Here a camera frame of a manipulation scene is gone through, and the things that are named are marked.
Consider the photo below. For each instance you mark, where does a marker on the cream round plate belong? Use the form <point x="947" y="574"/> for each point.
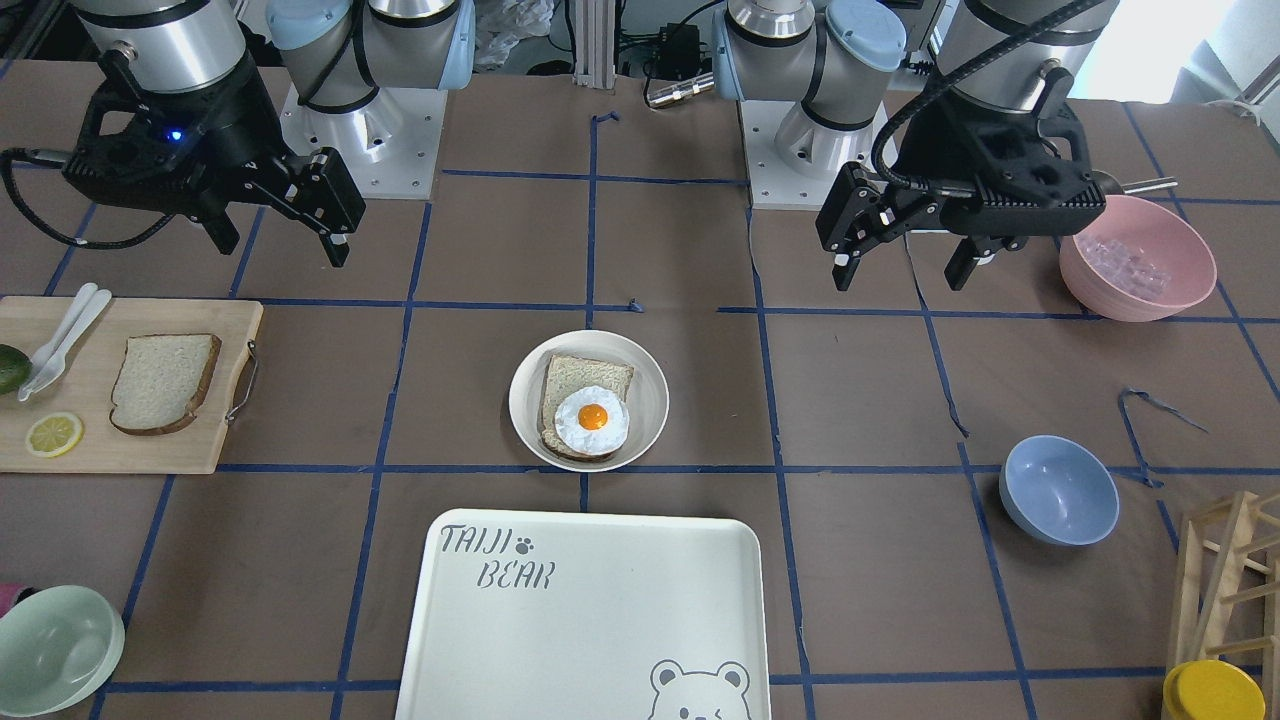
<point x="647" y="398"/>

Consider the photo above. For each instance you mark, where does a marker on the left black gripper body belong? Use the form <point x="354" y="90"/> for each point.
<point x="935" y="152"/>

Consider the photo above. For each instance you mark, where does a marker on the wooden cup rack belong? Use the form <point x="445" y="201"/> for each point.
<point x="1227" y="558"/>

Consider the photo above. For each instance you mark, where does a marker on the fried egg toy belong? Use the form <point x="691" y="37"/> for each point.
<point x="592" y="422"/>

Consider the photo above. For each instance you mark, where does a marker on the avocado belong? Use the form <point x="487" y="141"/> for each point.
<point x="15" y="369"/>

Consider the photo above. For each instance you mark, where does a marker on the metal ice scoop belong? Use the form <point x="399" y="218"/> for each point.
<point x="1140" y="184"/>

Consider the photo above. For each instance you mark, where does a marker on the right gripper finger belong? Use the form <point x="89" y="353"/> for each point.
<point x="318" y="191"/>
<point x="212" y="215"/>

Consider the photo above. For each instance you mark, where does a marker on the lemon slice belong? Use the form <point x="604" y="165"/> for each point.
<point x="54" y="435"/>

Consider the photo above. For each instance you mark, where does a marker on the white plastic fork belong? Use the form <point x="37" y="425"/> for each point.
<point x="87" y="311"/>

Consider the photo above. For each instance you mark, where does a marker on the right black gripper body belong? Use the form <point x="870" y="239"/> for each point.
<point x="232" y="128"/>

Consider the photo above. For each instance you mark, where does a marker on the yellow mug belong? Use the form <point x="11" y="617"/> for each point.
<point x="1211" y="689"/>

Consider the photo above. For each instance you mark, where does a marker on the pink bowl with ice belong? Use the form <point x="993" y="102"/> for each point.
<point x="1137" y="262"/>

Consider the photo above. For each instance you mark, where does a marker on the cream bear tray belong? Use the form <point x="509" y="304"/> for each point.
<point x="575" y="615"/>

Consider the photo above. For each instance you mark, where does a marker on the wooden cutting board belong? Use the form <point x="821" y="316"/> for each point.
<point x="95" y="387"/>

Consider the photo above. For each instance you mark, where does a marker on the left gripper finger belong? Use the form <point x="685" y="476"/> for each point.
<point x="968" y="255"/>
<point x="858" y="216"/>

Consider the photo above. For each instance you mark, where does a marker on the bread slice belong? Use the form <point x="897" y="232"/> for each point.
<point x="163" y="381"/>
<point x="567" y="373"/>

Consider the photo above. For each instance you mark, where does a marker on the bread slice on plate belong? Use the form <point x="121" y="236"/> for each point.
<point x="567" y="373"/>

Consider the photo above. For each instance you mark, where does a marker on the green bowl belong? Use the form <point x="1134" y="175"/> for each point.
<point x="57" y="648"/>

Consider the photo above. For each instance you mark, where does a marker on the blue bowl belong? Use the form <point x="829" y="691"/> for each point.
<point x="1058" y="492"/>

